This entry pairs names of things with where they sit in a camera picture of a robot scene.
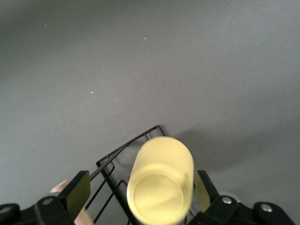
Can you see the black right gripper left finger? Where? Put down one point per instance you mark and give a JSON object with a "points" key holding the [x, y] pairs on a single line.
{"points": [[75, 194]]}

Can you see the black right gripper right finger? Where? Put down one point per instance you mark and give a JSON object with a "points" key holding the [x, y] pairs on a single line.
{"points": [[208, 194]]}

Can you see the yellow plastic cup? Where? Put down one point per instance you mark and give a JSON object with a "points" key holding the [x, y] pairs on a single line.
{"points": [[161, 182]]}

